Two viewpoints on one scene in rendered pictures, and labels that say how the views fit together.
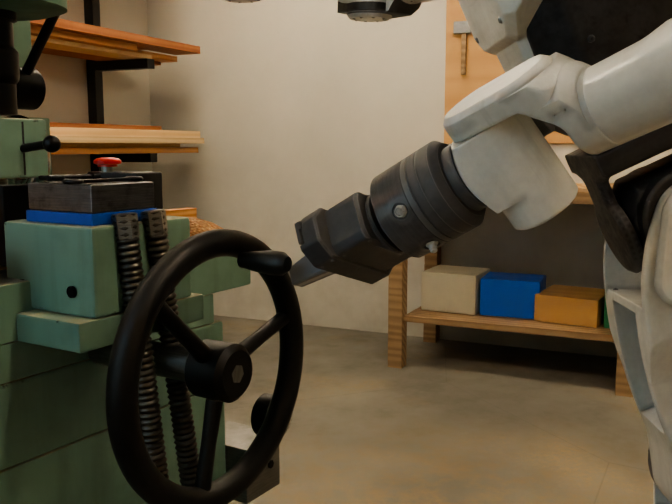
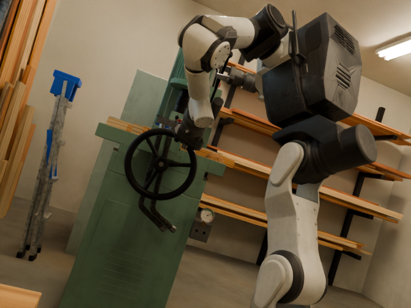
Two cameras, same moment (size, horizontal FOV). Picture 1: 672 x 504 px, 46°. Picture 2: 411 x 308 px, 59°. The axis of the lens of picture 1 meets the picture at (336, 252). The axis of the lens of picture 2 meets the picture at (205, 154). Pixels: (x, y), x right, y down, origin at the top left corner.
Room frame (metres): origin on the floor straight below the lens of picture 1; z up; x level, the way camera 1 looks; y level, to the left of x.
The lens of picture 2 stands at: (0.02, -1.12, 0.82)
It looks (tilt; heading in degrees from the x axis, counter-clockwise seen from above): 3 degrees up; 52
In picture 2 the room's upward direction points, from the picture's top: 18 degrees clockwise
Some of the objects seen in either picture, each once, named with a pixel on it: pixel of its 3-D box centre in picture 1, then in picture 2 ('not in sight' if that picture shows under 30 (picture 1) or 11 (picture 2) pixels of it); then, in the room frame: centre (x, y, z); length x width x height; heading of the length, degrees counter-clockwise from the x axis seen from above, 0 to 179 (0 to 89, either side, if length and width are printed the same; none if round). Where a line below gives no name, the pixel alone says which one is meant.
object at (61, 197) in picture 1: (103, 192); (171, 124); (0.84, 0.25, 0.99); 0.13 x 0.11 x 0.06; 149
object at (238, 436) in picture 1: (232, 458); (199, 229); (1.10, 0.15, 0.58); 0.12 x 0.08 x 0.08; 59
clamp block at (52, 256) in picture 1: (100, 260); (165, 140); (0.84, 0.25, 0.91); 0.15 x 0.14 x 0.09; 149
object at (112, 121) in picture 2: not in sight; (165, 140); (0.95, 0.44, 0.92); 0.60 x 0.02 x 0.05; 149
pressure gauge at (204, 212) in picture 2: (269, 421); (206, 217); (1.07, 0.09, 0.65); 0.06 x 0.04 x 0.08; 149
